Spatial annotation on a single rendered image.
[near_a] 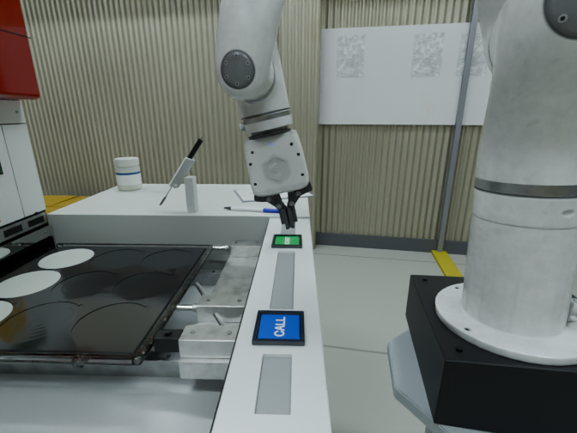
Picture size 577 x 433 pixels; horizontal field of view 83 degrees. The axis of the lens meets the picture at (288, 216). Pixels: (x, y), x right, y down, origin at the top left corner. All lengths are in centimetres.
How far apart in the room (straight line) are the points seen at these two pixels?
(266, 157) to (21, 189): 57
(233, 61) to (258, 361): 36
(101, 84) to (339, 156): 230
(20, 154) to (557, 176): 94
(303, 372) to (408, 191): 274
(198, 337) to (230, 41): 39
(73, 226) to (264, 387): 71
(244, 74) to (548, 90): 33
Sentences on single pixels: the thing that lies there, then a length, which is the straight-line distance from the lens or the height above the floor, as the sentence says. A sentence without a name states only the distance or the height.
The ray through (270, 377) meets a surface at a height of 96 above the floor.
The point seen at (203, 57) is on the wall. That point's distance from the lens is 320.
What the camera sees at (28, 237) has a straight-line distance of 91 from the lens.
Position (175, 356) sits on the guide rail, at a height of 85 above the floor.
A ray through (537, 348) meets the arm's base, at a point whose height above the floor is 93.
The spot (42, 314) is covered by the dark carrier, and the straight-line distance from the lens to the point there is 65.
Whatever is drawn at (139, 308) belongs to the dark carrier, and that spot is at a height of 90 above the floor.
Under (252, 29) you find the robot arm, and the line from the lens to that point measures 47.
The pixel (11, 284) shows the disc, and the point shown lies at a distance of 78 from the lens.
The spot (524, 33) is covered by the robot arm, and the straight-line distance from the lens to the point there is 40.
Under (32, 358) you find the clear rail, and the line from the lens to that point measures 55.
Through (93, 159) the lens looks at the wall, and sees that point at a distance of 388.
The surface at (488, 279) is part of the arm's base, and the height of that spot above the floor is 99.
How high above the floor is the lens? 119
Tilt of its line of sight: 18 degrees down
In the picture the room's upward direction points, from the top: straight up
